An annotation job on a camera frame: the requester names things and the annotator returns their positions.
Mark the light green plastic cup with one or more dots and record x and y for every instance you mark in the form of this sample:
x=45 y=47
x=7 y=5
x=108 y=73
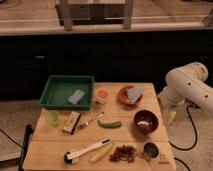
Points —
x=52 y=118

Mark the green pepper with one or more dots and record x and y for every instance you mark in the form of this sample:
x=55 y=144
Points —
x=112 y=125

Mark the wooden block eraser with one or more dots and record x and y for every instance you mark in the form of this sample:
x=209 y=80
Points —
x=71 y=122

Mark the grey cloth on plate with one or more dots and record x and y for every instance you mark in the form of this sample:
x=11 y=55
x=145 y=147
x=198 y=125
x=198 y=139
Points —
x=134 y=94

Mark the orange plate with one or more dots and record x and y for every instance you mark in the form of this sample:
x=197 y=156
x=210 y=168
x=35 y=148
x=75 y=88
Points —
x=122 y=96

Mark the bunch of red grapes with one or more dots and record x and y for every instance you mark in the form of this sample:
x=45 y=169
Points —
x=123 y=153

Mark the metal spoon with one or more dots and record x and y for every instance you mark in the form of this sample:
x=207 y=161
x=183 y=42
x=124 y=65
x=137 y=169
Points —
x=85 y=124

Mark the wooden chair frame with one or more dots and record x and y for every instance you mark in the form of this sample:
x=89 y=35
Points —
x=93 y=13

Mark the green plastic tray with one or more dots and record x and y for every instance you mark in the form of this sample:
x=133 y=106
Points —
x=59 y=88

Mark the grey sponge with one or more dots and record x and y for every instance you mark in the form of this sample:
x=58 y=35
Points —
x=76 y=97

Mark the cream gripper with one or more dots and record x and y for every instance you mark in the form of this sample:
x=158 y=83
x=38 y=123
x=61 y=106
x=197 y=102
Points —
x=168 y=115

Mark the orange-filled plastic cup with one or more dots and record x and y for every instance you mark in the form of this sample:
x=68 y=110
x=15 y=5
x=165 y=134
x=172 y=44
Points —
x=102 y=95

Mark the black table leg bar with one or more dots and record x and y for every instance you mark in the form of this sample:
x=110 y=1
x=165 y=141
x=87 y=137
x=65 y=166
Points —
x=28 y=132

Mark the dark red bowl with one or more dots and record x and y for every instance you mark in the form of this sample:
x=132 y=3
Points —
x=146 y=121

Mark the yellow corn piece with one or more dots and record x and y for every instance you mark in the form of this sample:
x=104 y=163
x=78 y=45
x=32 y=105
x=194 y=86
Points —
x=100 y=154

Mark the metal measuring cup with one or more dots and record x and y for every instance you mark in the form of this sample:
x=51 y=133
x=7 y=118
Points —
x=150 y=151

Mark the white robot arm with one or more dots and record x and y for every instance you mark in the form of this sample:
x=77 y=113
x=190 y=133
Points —
x=185 y=83

